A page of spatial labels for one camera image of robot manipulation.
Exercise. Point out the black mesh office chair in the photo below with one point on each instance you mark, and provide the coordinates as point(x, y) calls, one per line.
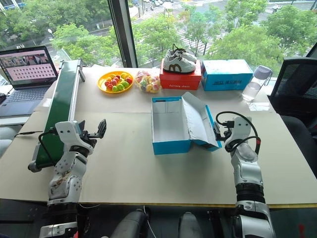
point(297, 81)

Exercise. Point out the grey open laptop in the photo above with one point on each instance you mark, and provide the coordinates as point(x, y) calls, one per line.
point(24, 72)

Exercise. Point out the dark window frame pillar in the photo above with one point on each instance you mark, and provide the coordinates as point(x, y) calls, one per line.
point(122, 32)

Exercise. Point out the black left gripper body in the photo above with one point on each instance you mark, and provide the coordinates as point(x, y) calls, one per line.
point(89, 141)

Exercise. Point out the blue shoe box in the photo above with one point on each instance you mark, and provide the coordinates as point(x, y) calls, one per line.
point(225, 72)
point(171, 124)

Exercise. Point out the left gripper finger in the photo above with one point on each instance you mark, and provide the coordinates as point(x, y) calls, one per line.
point(82, 126)
point(102, 127)

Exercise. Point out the clear water bottle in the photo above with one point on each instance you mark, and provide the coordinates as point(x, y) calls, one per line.
point(252, 89)

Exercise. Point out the yellow plastic plate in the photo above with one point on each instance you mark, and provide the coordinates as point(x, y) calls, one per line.
point(102, 87)

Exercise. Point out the red toy fruit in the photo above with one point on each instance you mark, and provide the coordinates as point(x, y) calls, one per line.
point(116, 79)
point(129, 79)
point(108, 83)

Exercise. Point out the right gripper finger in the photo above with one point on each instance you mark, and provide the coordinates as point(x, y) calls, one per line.
point(217, 129)

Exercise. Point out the green toy fruit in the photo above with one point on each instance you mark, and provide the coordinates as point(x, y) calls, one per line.
point(115, 87)
point(125, 84)

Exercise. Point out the clear bag of toy fruit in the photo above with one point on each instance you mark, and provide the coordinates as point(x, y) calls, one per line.
point(147, 83)

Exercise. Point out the dark grey rounded shape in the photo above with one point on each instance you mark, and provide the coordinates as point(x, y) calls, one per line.
point(188, 225)

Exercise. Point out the white brown children's sneaker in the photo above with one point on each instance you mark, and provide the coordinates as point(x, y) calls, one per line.
point(188, 56)
point(179, 65)

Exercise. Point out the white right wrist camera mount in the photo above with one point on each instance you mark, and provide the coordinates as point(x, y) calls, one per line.
point(241, 126)

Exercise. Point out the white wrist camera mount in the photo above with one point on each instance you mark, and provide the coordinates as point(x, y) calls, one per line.
point(65, 129)
point(241, 126)

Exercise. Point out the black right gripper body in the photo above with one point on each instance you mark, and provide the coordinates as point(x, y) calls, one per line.
point(226, 135)

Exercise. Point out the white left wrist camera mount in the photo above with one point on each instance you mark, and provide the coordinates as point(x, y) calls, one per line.
point(65, 129)

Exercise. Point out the green conveyor belt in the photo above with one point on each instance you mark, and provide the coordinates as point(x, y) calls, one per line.
point(64, 99)

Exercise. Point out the red shoe box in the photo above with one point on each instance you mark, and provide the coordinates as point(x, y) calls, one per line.
point(179, 80)

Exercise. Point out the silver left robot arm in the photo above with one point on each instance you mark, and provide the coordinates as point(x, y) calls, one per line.
point(67, 173)

